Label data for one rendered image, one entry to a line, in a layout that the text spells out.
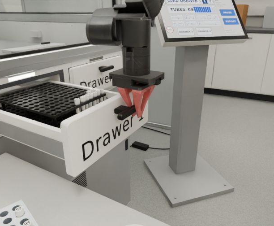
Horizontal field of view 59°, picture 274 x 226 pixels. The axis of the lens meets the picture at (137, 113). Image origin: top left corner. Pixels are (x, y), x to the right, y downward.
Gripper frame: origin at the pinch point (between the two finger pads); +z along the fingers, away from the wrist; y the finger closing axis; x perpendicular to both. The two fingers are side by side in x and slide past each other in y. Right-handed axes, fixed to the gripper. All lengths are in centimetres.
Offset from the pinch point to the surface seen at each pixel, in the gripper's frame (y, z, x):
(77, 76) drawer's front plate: 32.5, -1.0, -15.6
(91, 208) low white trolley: -0.2, 12.9, 17.3
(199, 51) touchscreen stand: 17, 1, -99
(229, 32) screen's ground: 2, -10, -104
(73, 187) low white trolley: 7.0, 12.9, 14.7
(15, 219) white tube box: 5.6, 9.1, 28.1
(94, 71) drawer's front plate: 32.6, -0.8, -24.2
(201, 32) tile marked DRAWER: 14, -10, -91
